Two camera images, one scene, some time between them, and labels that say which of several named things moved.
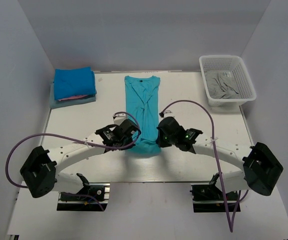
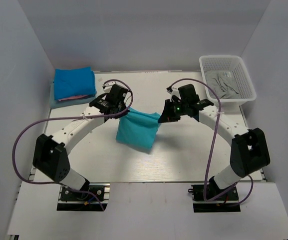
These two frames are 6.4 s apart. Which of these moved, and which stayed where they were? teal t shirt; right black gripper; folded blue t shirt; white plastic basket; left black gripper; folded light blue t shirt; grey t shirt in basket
Moved: right black gripper; teal t shirt; left black gripper
Stayed: grey t shirt in basket; folded blue t shirt; folded light blue t shirt; white plastic basket
